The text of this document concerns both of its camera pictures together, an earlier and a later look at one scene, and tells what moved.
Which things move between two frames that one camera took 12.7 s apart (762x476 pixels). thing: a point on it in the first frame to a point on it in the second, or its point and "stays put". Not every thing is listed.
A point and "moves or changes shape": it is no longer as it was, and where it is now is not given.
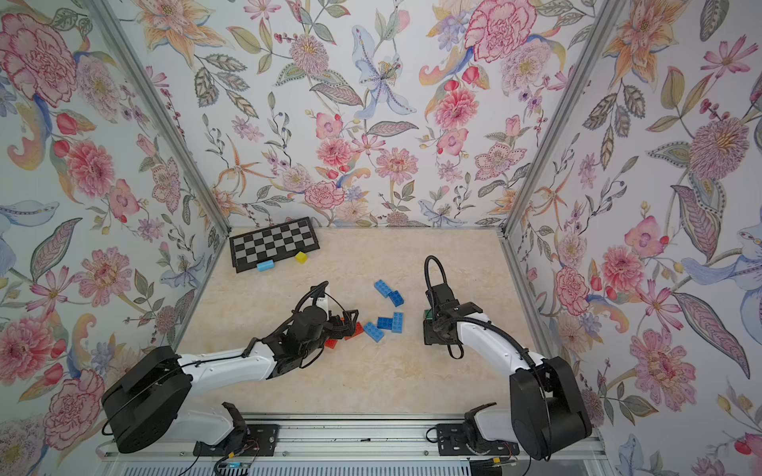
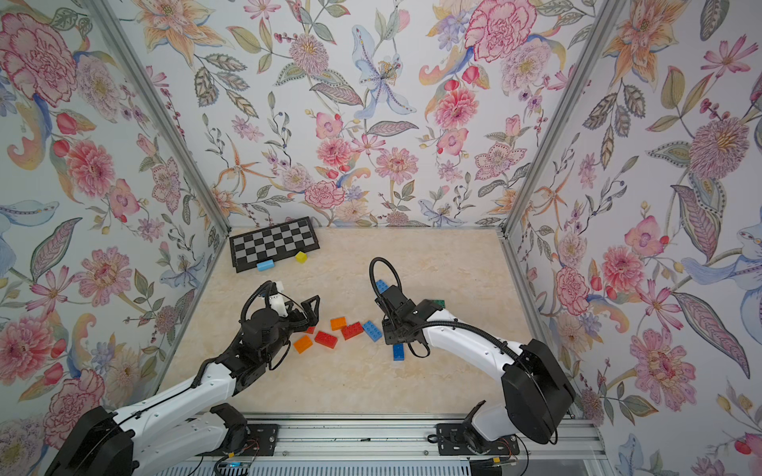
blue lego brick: x=373 y=331 stays put
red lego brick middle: x=358 y=330 stays put
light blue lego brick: x=397 y=325 moves or changes shape
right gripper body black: x=434 y=332 to x=393 y=330
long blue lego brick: x=383 y=289 stays put
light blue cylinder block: x=265 y=266 stays put
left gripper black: x=349 y=325 to x=312 y=316
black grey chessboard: x=273 y=243 stays put
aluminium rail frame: x=344 y=445 stays put
